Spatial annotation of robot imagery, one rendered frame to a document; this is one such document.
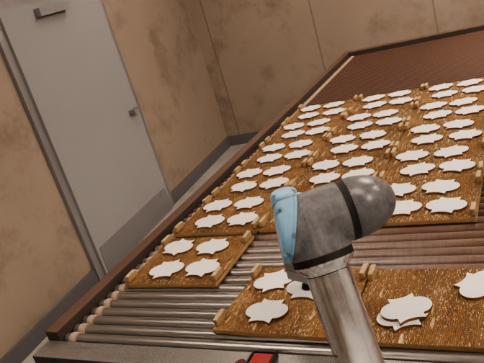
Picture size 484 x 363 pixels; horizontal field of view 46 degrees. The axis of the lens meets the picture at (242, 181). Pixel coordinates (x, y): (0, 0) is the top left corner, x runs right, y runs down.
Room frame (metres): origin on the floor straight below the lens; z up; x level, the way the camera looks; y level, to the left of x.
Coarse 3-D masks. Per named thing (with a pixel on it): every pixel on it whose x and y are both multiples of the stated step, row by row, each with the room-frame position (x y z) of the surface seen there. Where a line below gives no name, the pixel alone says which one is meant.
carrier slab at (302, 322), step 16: (272, 272) 1.76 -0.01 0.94; (240, 304) 1.62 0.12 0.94; (288, 304) 1.54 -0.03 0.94; (304, 304) 1.51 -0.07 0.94; (224, 320) 1.56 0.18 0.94; (240, 320) 1.53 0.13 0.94; (288, 320) 1.46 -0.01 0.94; (304, 320) 1.43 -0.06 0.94; (320, 320) 1.41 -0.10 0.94; (272, 336) 1.42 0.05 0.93; (288, 336) 1.39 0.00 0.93; (304, 336) 1.36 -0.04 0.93; (320, 336) 1.34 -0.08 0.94
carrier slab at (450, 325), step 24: (384, 288) 1.47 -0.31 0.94; (408, 288) 1.43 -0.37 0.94; (432, 288) 1.40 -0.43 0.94; (456, 288) 1.37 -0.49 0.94; (432, 312) 1.29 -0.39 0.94; (456, 312) 1.27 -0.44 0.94; (480, 312) 1.24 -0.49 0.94; (384, 336) 1.26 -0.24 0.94; (408, 336) 1.23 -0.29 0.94; (432, 336) 1.20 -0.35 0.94; (456, 336) 1.17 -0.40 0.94; (480, 336) 1.15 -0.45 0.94
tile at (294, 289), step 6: (294, 282) 1.48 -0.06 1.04; (300, 282) 1.47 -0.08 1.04; (288, 288) 1.46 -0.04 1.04; (294, 288) 1.45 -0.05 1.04; (300, 288) 1.44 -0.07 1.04; (288, 294) 1.44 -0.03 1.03; (294, 294) 1.42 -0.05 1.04; (300, 294) 1.41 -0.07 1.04; (306, 294) 1.40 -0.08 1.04; (312, 300) 1.37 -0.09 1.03
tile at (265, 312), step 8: (256, 304) 1.57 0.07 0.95; (264, 304) 1.56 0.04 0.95; (272, 304) 1.55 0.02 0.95; (280, 304) 1.53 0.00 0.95; (248, 312) 1.54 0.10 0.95; (256, 312) 1.53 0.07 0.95; (264, 312) 1.52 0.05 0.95; (272, 312) 1.50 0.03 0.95; (280, 312) 1.49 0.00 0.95; (288, 312) 1.49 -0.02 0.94; (256, 320) 1.49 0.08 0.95; (264, 320) 1.48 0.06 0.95; (272, 320) 1.48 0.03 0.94
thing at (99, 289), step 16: (336, 64) 4.90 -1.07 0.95; (320, 80) 4.48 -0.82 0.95; (304, 96) 4.13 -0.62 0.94; (288, 112) 3.83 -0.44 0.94; (272, 128) 3.56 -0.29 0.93; (256, 144) 3.33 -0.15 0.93; (240, 160) 3.12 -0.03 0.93; (224, 176) 2.93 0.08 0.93; (208, 192) 2.77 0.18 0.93; (192, 208) 2.62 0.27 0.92; (160, 224) 2.47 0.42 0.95; (176, 224) 2.48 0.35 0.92; (144, 240) 2.34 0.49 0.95; (160, 240) 2.36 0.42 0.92; (128, 256) 2.22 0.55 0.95; (144, 256) 2.24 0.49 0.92; (112, 272) 2.11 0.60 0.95; (128, 272) 2.14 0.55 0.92; (96, 288) 2.02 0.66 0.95; (112, 288) 2.04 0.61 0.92; (80, 304) 1.93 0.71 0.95; (96, 304) 1.95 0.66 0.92; (64, 320) 1.84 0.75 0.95; (80, 320) 1.87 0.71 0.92; (48, 336) 1.80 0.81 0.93; (64, 336) 1.79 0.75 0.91
